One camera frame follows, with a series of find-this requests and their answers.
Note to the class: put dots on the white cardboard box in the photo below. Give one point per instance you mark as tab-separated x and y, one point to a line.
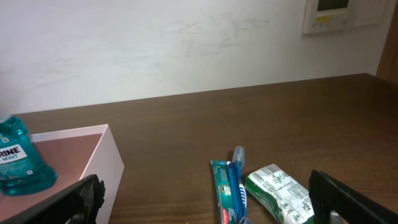
74	154

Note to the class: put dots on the white wall control panel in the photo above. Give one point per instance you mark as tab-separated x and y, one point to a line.
323	16

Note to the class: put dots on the teal mouthwash bottle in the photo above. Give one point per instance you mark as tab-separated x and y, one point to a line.
23	171

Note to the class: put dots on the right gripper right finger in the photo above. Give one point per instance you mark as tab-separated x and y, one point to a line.
328	195

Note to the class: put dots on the green white soap packet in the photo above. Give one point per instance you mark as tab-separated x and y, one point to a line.
286	199

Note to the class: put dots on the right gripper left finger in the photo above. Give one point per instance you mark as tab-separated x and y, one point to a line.
78	203

